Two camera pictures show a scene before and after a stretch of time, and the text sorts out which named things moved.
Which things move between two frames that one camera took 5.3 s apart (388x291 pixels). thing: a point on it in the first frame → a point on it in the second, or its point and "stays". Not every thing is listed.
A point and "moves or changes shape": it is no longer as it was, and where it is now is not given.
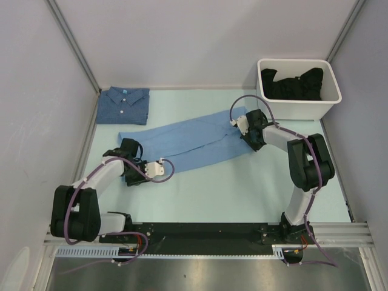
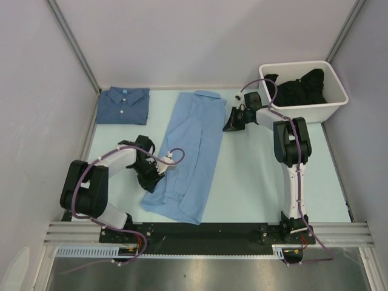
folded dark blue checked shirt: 123,105 stays
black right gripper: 255,147 → 233,124
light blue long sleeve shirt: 193,142 moves or changes shape
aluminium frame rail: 330,234 stays
